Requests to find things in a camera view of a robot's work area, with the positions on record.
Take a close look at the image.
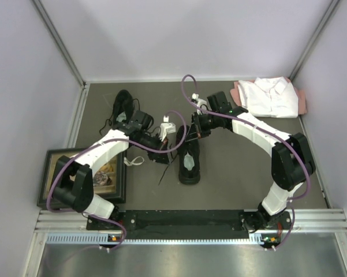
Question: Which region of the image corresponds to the black shoe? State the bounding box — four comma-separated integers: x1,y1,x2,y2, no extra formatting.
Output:
177,140,200,185
99,89,140,135

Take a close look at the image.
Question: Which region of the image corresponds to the white slotted cable duct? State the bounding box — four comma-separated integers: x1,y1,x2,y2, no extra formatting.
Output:
46,233,279,245

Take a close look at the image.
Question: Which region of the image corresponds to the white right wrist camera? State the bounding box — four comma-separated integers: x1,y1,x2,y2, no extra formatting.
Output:
191,93,208,115

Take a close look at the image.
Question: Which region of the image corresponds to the white folded shirt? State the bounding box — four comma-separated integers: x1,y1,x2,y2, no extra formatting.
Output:
237,76,300,118

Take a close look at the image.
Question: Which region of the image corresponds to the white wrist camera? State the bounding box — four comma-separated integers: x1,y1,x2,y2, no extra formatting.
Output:
191,93,208,115
159,115,176,141

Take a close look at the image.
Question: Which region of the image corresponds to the black base plate strip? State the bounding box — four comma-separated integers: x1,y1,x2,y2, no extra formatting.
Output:
85,209,293,239

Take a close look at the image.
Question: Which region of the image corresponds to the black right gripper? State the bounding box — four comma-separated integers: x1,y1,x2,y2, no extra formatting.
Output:
186,111,220,142

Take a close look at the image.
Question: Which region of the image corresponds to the black framed compartment box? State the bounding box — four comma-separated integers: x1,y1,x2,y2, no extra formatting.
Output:
37,148,126,209

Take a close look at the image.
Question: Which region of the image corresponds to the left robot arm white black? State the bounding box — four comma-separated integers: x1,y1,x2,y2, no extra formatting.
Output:
48,111,176,229

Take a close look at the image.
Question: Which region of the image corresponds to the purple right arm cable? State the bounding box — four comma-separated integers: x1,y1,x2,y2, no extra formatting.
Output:
181,74,312,250

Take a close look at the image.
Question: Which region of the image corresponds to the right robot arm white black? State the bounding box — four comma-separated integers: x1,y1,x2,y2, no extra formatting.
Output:
186,92,316,232

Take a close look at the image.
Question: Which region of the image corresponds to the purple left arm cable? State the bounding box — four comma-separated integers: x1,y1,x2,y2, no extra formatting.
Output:
46,111,190,251

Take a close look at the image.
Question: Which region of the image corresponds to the white ribbon loop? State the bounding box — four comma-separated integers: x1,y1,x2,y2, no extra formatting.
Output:
124,156,145,167

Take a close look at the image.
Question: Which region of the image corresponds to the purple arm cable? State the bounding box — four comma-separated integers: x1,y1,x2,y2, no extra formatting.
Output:
46,111,190,251
181,74,312,250

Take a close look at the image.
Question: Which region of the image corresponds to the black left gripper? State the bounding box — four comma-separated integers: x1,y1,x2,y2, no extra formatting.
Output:
135,132,171,166

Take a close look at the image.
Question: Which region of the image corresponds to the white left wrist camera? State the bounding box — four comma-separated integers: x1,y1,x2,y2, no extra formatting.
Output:
159,115,176,141

